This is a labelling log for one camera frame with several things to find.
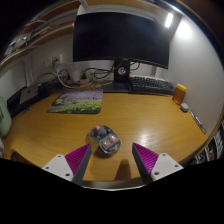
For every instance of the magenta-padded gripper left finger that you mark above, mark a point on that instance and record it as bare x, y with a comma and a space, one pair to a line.
63, 166

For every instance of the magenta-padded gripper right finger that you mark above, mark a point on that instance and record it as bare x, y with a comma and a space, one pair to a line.
163, 165

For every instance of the transparent computer mouse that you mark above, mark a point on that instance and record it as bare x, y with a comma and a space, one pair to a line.
105, 138

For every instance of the flower meadow print mouse pad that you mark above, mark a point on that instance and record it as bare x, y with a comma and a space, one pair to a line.
76, 101

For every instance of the thin dark pen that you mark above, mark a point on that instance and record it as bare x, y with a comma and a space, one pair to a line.
197, 121

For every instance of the small white case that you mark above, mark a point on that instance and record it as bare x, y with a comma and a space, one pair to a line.
184, 107

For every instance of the orange bottle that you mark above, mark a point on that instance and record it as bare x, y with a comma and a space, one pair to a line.
179, 95

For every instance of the pale green object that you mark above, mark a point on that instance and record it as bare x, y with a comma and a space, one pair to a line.
4, 116

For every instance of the silver mini computer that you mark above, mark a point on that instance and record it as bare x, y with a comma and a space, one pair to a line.
29, 94

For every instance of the black box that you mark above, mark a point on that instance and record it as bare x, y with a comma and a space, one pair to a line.
13, 103

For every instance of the dark keyboard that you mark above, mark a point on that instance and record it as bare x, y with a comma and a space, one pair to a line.
150, 85

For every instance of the white power strip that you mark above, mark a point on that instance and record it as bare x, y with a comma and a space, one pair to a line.
78, 76

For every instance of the wooden shelf unit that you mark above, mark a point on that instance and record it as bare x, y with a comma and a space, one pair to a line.
43, 33

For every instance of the black computer monitor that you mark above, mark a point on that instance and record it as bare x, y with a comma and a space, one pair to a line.
120, 36

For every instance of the bright lamp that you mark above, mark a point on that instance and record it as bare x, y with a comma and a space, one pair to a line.
169, 20

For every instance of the white wall socket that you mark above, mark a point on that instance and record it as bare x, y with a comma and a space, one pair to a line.
56, 60

